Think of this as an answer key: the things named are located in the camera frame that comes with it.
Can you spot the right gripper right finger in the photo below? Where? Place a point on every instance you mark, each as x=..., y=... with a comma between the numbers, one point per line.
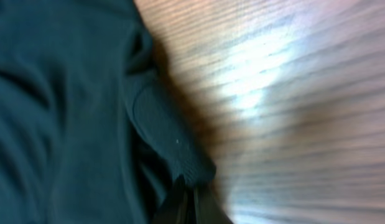
x=207, y=209

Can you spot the black t-shirt with logo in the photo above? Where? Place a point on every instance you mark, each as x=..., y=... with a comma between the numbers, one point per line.
x=87, y=131

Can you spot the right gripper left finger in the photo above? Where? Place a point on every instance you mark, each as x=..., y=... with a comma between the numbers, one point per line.
x=174, y=208

